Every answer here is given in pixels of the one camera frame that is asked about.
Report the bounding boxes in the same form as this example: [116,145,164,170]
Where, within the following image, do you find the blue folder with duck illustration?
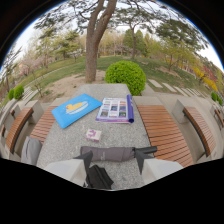
[50,93,103,130]

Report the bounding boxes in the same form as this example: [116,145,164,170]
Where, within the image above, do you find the black umbrella sleeve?
[86,164,115,191]

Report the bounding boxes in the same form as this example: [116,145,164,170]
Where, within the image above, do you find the grey bag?
[20,135,44,167]

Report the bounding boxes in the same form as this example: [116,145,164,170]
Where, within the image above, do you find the small purple and white box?
[85,128,103,143]

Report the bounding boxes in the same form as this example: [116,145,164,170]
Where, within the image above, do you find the wooden slat bench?
[0,105,59,155]
[136,104,218,168]

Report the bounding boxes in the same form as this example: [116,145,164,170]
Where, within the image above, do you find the purple magazine with photos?
[95,94,135,125]

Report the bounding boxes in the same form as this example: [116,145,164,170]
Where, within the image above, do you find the small trimmed green shrub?
[210,91,219,103]
[13,85,25,101]
[7,88,16,101]

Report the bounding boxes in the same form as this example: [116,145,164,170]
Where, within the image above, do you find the round green bush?
[104,60,147,97]

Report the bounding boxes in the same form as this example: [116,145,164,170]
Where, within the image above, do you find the large tree trunk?
[84,0,118,84]

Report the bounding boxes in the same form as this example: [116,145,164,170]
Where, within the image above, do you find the thin dark tree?
[129,19,138,61]

